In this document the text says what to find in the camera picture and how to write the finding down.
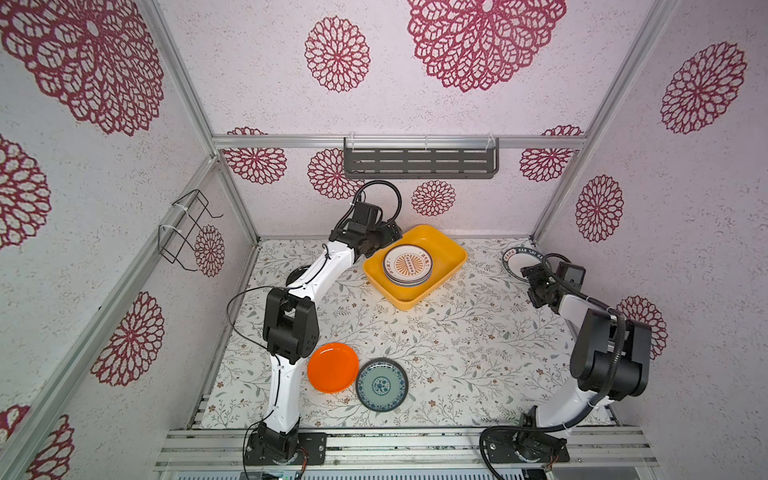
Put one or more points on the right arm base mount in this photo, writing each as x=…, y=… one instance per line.
x=523, y=444

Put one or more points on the aluminium front rail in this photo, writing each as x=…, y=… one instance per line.
x=405, y=453

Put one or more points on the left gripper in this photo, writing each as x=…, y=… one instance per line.
x=388, y=237

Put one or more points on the yellow plastic bin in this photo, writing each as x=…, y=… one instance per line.
x=448, y=258

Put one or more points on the small black plate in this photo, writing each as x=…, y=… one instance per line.
x=296, y=274

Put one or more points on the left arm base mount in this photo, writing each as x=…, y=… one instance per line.
x=266, y=447

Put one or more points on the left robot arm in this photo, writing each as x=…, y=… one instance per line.
x=291, y=326

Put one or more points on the sunburst plate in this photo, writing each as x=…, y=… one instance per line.
x=407, y=262

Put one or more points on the grey wall shelf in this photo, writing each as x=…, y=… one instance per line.
x=424, y=163

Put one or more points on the green rim plate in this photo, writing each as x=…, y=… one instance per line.
x=408, y=283
x=516, y=258

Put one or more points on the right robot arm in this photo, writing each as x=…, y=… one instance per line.
x=610, y=359

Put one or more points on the teal patterned plate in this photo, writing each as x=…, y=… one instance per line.
x=382, y=385

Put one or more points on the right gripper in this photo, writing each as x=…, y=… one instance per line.
x=535, y=277

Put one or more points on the orange plate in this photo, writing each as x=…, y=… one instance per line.
x=333, y=368

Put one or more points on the black wire rack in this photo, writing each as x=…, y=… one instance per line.
x=176, y=236

